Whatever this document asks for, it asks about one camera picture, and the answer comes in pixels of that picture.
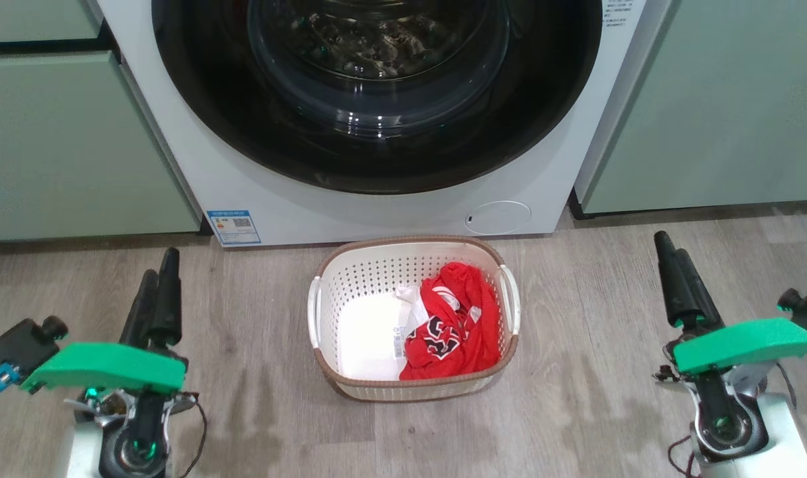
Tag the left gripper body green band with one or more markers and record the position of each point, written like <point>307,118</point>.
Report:
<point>111,368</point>

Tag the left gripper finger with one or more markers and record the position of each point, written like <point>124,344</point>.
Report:
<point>168,305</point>
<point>138,318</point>

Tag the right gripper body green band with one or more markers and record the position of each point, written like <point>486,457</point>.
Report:
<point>742,345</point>

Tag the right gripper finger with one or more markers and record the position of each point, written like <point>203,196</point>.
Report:
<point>674,285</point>
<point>703,302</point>

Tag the washing machine glass door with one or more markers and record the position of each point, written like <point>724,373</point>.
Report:
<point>244,133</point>

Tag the white garment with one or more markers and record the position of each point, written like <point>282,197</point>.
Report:
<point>370,338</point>

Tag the red printed garment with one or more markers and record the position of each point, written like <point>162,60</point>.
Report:
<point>456,332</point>

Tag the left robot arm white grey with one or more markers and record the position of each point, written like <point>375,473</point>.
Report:
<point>78,455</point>

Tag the white front-load washing machine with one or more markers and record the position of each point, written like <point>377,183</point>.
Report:
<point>377,216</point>

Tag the blue energy label sticker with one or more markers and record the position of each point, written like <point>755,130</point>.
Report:
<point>233,227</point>

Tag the pale green cabinet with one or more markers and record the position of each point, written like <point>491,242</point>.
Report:
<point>65,146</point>
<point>722,99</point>

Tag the round white filter cover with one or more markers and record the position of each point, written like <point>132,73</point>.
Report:
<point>498,218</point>

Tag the cream perforated laundry basket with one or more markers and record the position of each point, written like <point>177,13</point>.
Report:
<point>377,265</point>

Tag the printed text label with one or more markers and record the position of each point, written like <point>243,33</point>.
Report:
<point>621,12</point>

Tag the pale green cabinet drawer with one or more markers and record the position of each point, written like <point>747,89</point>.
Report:
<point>32,20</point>

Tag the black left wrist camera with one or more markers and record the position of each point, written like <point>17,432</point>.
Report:
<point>22,345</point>

